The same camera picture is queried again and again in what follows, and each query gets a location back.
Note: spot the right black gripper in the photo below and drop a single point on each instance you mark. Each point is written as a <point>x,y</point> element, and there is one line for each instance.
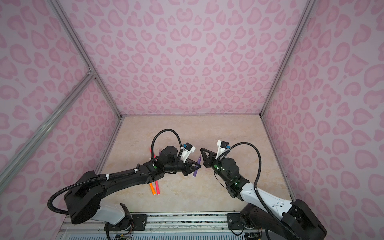
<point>208,162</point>

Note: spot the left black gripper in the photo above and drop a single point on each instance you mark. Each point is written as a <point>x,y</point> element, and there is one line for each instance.
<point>188,166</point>

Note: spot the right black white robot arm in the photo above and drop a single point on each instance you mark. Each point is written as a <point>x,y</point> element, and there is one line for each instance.
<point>292,220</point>

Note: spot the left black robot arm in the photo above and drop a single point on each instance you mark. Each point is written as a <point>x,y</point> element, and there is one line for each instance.
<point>84,200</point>

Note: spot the orange highlighter pen left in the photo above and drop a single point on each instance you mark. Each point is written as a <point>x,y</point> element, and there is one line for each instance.
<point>152,189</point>

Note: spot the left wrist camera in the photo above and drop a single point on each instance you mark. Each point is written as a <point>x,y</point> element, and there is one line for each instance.
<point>187,149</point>

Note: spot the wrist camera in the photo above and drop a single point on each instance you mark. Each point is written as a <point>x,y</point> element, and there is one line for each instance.
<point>223,147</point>
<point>187,149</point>

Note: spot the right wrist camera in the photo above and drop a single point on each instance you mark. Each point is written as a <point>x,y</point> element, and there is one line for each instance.
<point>223,147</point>

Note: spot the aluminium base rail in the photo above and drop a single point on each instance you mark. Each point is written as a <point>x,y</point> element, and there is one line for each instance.
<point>170,226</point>

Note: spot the diagonal aluminium frame bar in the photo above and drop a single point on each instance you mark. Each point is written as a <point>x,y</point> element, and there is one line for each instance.
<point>18,161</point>

